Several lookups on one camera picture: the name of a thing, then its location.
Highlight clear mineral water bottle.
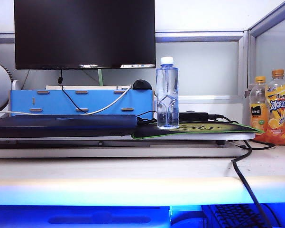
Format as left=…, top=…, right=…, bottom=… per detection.
left=156, top=56, right=180, bottom=130

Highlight white laptop stand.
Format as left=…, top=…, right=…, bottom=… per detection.
left=0, top=132, right=256, bottom=159

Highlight small orange juice bottle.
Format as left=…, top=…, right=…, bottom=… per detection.
left=248, top=76, right=269, bottom=136

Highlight iced tea bottle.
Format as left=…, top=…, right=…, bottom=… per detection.
left=265, top=69, right=285, bottom=146

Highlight black computer mouse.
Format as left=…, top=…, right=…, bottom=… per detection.
left=132, top=79, right=153, bottom=91

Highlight blue storage box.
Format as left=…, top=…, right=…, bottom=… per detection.
left=9, top=89, right=155, bottom=117

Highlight black power adapter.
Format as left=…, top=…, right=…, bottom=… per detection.
left=178, top=111, right=210, bottom=123

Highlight white flat monitor base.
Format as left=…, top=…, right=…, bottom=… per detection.
left=45, top=85, right=134, bottom=92

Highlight black green-edged mouse pad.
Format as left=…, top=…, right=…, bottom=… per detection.
left=131, top=121, right=265, bottom=139

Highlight black flat board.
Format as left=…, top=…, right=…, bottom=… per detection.
left=0, top=114, right=138, bottom=139

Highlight black computer monitor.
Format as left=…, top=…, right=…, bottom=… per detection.
left=13, top=0, right=156, bottom=70

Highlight flat panel with long slot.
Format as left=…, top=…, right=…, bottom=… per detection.
left=0, top=205, right=172, bottom=228

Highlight black keyboard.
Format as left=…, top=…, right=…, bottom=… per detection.
left=208, top=203, right=271, bottom=228

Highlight white desk fan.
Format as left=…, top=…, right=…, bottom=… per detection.
left=0, top=61, right=13, bottom=121

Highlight black mouse cable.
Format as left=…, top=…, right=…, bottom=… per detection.
left=136, top=110, right=158, bottom=126

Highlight white cable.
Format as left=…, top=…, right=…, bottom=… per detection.
left=0, top=85, right=133, bottom=116

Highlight thin black monitor cable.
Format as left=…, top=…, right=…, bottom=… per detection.
left=57, top=69, right=89, bottom=115

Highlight grey cubicle partition frame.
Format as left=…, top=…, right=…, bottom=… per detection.
left=0, top=0, right=285, bottom=105

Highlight thick black power cable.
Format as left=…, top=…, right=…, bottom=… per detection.
left=230, top=139, right=274, bottom=228

